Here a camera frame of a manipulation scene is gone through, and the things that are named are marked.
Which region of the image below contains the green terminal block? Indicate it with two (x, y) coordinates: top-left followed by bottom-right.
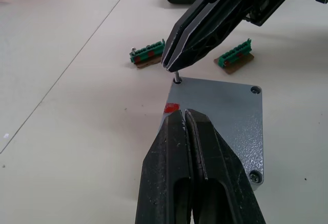
(129, 38), (166, 70)
(213, 37), (255, 75)

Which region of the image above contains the grey metal box lid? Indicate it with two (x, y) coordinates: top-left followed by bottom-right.
(157, 76), (265, 192)

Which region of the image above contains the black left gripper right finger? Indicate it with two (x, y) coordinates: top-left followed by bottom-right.
(184, 108), (266, 224)

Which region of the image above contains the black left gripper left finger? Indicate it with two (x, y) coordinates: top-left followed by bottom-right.
(135, 110), (195, 224)

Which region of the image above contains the red sticker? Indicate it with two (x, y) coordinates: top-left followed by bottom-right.
(163, 102), (180, 114)

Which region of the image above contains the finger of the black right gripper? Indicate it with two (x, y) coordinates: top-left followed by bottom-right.
(168, 0), (285, 74)
(160, 0), (215, 71)

